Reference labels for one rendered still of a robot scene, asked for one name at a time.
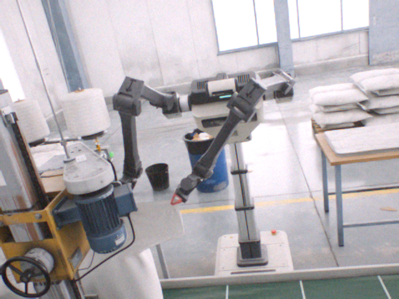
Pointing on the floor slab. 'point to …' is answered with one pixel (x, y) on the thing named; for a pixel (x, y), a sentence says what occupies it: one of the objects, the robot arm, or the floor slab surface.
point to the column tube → (25, 198)
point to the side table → (348, 189)
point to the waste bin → (216, 180)
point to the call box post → (163, 261)
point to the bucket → (158, 176)
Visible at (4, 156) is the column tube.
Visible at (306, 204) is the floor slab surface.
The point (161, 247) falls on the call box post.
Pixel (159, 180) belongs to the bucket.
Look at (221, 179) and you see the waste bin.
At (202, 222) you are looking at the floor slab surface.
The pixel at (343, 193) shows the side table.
